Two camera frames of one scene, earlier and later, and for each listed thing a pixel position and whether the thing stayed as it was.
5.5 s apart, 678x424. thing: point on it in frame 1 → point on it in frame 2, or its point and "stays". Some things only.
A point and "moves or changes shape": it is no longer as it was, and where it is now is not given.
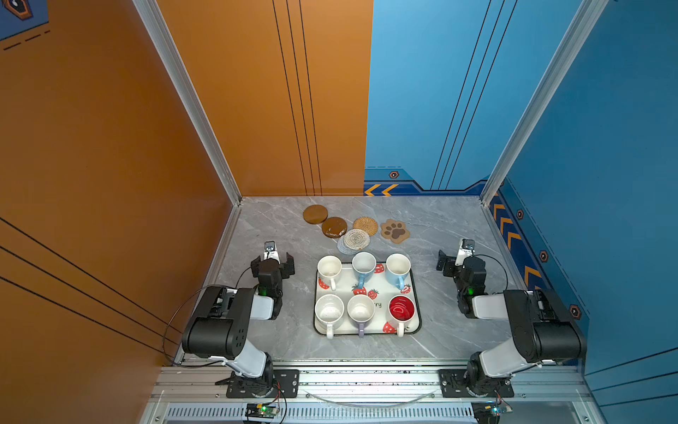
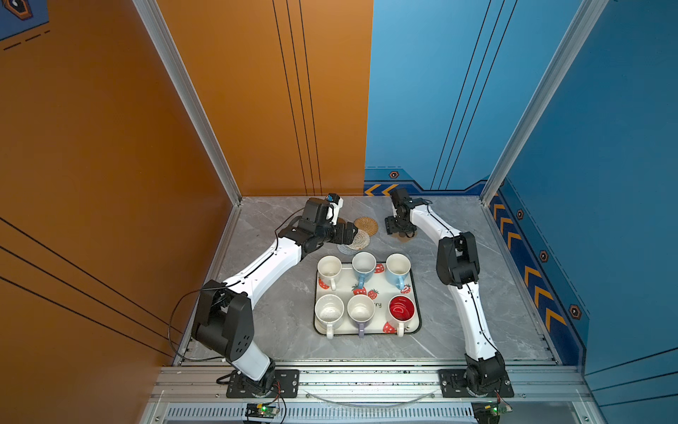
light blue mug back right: (396, 270) stays
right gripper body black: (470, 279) → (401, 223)
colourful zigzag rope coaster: (357, 238) stays
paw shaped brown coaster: (395, 230) moves or changes shape
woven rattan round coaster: (367, 224) stays
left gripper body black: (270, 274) → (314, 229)
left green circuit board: (260, 411) stays
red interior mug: (401, 310) stays
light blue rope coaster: (343, 248) stays
